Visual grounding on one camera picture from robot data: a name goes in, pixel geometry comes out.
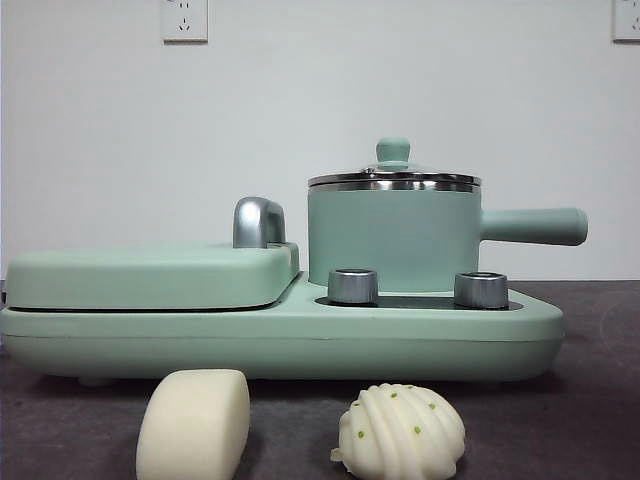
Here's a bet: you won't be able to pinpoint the glass pot lid green knob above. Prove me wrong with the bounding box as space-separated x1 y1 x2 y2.
307 137 482 194

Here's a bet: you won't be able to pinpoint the ridged white bun green dots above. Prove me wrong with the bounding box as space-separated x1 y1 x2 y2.
329 382 467 480

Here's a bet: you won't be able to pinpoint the plain smooth white bun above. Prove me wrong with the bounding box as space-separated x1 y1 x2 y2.
135 368 251 480

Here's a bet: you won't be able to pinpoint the silver control knob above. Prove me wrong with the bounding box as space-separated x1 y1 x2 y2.
327 268 380 305
453 271 510 309

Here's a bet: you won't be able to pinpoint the mint green breakfast machine base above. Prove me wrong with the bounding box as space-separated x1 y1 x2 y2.
0 292 566 389

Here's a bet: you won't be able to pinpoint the black control panel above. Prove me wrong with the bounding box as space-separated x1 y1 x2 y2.
315 294 524 310

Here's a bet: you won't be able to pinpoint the silver griddle lid handle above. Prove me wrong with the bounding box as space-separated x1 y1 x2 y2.
232 196 288 250

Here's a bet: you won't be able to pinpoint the mint green handled pot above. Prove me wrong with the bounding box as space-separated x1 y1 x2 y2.
306 185 589 294

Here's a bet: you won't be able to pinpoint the white wall socket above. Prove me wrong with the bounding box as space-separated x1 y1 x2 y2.
612 0 640 42
160 0 209 43

